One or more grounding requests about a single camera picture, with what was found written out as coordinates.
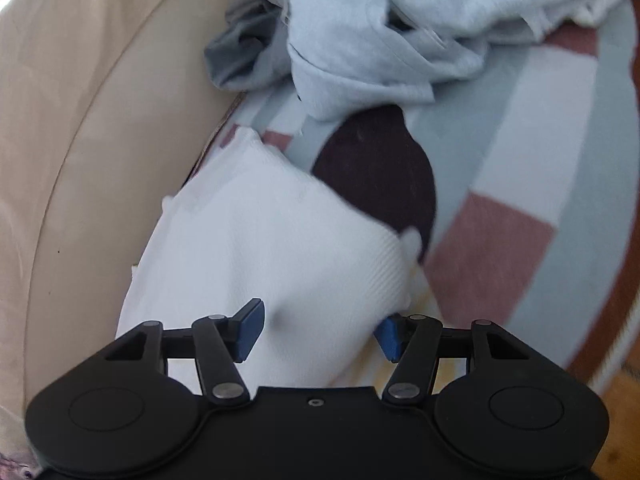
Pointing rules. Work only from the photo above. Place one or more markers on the striped printed blanket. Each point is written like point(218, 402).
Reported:
point(540, 135)

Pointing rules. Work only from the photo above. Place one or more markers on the dark grey cloth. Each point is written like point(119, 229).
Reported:
point(245, 50)

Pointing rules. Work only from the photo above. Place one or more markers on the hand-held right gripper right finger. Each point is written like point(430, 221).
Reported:
point(390, 340)

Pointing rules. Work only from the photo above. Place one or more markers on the pale grey garment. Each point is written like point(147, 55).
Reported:
point(380, 35)

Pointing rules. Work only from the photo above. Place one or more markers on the cream garment with green monster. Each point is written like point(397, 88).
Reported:
point(280, 240)

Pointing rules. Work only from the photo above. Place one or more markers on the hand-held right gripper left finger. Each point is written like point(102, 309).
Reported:
point(250, 327)

